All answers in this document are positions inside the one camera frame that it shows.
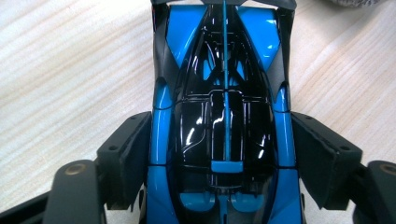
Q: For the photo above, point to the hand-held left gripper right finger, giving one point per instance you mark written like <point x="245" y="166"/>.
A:
<point x="327" y="161"/>

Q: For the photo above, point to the blue and black toy car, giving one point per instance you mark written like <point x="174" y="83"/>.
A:
<point x="224" y="124"/>

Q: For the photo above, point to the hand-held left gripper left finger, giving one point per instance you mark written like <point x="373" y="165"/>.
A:
<point x="124" y="161"/>

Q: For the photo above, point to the grey cloth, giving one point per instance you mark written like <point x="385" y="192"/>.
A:
<point x="355" y="2"/>

